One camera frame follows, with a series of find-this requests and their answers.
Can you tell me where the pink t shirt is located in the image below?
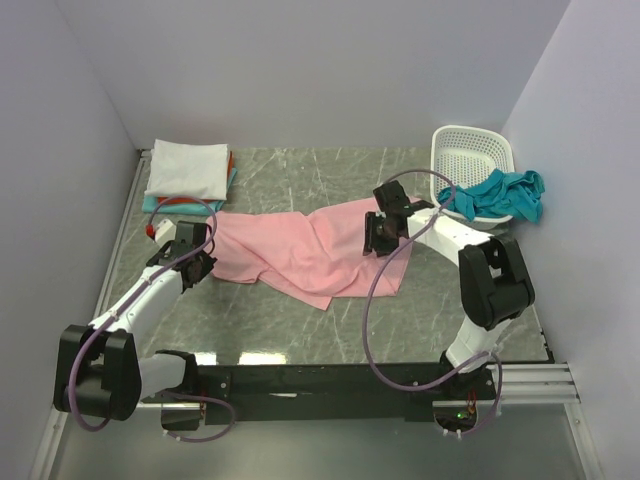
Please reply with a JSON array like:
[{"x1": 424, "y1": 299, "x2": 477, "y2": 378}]
[{"x1": 207, "y1": 198, "x2": 384, "y2": 311}]

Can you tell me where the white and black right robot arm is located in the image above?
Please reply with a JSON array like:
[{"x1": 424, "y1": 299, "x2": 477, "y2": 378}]
[{"x1": 362, "y1": 180, "x2": 535, "y2": 399}]

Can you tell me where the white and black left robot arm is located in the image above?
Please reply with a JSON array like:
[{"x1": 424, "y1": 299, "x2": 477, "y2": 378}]
[{"x1": 53, "y1": 221, "x2": 217, "y2": 432}]

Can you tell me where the white folded t shirt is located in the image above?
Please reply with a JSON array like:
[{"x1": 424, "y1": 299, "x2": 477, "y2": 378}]
[{"x1": 145, "y1": 139, "x2": 231, "y2": 200}]

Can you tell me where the orange folded t shirt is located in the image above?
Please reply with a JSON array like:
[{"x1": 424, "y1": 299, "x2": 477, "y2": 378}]
[{"x1": 156, "y1": 152, "x2": 236, "y2": 205}]

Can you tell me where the white plastic laundry basket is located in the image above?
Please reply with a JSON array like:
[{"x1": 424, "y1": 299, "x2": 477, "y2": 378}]
[{"x1": 430, "y1": 125, "x2": 515, "y2": 206}]

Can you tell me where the teal crumpled t shirt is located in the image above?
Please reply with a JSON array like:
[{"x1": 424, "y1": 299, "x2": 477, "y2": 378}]
[{"x1": 437, "y1": 169, "x2": 545, "y2": 223}]

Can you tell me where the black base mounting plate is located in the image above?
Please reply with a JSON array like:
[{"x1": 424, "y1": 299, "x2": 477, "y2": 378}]
[{"x1": 139, "y1": 362, "x2": 499, "y2": 434}]

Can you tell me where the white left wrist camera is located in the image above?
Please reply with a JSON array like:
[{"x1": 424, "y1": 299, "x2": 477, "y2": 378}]
[{"x1": 145, "y1": 219, "x2": 177, "y2": 246}]

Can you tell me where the aluminium extrusion frame rail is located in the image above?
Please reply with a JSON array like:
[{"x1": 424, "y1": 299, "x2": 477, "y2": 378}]
[{"x1": 29, "y1": 148, "x2": 601, "y2": 480}]

